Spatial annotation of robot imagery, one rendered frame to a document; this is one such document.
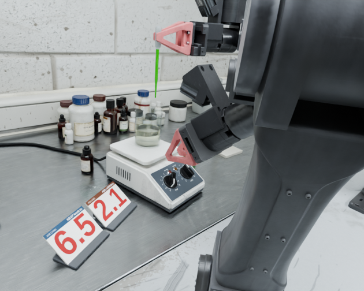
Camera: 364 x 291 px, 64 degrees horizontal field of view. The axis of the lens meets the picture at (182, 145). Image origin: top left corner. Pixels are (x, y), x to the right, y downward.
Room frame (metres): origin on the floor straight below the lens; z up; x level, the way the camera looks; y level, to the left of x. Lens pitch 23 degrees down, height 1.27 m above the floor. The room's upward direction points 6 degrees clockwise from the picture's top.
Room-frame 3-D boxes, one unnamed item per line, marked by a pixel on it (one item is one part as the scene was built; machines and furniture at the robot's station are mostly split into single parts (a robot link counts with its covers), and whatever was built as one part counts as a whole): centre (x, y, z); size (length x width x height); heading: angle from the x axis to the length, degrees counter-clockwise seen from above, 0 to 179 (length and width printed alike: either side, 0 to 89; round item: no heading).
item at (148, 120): (0.63, 0.08, 1.03); 0.07 x 0.06 x 0.08; 57
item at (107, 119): (0.89, 0.24, 0.95); 0.04 x 0.04 x 0.11
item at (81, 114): (0.82, 0.31, 0.96); 0.07 x 0.07 x 0.13
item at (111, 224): (0.47, 0.12, 0.92); 0.09 x 0.06 x 0.04; 161
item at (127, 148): (0.62, 0.08, 0.98); 0.12 x 0.12 x 0.01; 55
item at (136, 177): (0.60, 0.06, 0.94); 0.22 x 0.13 x 0.08; 55
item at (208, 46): (0.72, -0.02, 1.23); 0.10 x 0.07 x 0.07; 30
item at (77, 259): (0.38, 0.15, 0.92); 0.09 x 0.06 x 0.04; 161
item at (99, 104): (0.94, 0.29, 0.95); 0.06 x 0.06 x 0.11
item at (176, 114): (1.10, 0.03, 0.94); 0.07 x 0.07 x 0.07
